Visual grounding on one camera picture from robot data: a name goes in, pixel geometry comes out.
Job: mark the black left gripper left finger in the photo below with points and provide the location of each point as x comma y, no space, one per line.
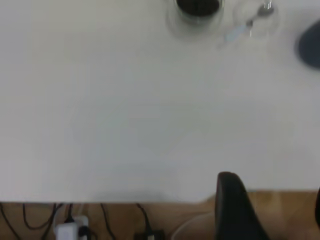
235,212

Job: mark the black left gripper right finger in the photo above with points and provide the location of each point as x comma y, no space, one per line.
318,210

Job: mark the dark grey ceramic mug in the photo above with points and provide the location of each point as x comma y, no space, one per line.
310,47

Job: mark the round clear glass lid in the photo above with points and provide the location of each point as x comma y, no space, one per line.
267,30

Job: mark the pile of coffee beans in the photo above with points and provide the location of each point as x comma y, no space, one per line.
197,6

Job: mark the white power strip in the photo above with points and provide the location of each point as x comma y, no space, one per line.
66,232

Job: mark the double-wall clear glass cup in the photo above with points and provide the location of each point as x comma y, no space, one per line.
195,26

